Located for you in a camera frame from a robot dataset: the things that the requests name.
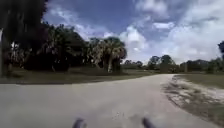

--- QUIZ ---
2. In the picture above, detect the grey paved path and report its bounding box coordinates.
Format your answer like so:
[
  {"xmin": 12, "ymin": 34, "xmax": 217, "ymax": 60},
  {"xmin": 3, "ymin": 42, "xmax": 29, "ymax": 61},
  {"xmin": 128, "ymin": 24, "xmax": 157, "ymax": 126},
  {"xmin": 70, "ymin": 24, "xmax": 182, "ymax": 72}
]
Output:
[{"xmin": 0, "ymin": 73, "xmax": 224, "ymax": 128}]

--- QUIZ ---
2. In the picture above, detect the distant row of trees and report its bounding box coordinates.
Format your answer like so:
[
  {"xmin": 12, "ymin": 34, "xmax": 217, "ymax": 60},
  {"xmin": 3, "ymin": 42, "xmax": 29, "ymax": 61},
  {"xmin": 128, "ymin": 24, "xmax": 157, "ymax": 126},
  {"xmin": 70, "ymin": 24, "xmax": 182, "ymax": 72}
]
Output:
[{"xmin": 121, "ymin": 40, "xmax": 224, "ymax": 75}]

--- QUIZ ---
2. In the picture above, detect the robot's own part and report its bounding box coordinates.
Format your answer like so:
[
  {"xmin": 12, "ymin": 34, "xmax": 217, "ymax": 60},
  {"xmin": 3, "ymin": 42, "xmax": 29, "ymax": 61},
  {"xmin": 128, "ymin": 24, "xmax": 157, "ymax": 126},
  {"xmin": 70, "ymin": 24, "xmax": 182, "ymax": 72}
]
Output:
[
  {"xmin": 142, "ymin": 117, "xmax": 156, "ymax": 128},
  {"xmin": 72, "ymin": 117, "xmax": 87, "ymax": 128}
]

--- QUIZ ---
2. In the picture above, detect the dense wood of trees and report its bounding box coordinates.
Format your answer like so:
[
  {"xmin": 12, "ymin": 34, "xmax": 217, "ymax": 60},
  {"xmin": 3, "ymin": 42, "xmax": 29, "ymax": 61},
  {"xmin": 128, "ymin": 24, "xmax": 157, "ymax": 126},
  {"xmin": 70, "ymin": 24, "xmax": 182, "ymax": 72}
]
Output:
[{"xmin": 0, "ymin": 0, "xmax": 128, "ymax": 78}]

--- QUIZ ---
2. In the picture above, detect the shaded grass verge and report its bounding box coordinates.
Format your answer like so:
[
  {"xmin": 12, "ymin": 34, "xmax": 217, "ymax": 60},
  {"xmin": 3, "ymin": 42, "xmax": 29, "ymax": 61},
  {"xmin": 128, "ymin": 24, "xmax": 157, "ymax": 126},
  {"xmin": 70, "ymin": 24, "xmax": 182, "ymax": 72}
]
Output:
[{"xmin": 0, "ymin": 67, "xmax": 158, "ymax": 85}]

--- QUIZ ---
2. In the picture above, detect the grass verge with bare patches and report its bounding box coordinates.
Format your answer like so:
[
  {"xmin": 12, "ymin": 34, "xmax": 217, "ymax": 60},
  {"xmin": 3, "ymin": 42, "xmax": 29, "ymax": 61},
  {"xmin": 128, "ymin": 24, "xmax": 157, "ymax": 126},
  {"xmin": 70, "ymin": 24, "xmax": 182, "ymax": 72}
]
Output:
[{"xmin": 162, "ymin": 72, "xmax": 224, "ymax": 128}]

